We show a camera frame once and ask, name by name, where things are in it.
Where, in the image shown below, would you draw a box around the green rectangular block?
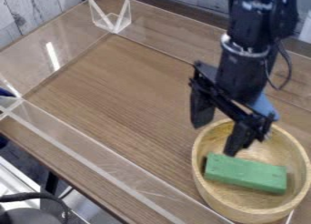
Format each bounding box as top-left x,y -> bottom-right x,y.
204,153 -> 288,194

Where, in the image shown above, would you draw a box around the light wooden bowl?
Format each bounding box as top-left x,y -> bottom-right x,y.
192,119 -> 311,224

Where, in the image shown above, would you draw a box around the clear acrylic wall panels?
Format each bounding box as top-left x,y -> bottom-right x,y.
0,0 -> 311,224

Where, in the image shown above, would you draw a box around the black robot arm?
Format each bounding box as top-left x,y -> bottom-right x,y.
189,0 -> 298,157

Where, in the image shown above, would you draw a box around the black cable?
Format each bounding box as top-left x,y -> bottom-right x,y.
0,192 -> 70,224

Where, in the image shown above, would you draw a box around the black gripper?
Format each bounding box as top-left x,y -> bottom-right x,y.
189,35 -> 277,157

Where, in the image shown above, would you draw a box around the black table leg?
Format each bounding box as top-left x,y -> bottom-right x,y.
45,172 -> 60,195

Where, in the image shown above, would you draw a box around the clear acrylic corner bracket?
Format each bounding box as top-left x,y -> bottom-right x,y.
88,0 -> 130,34

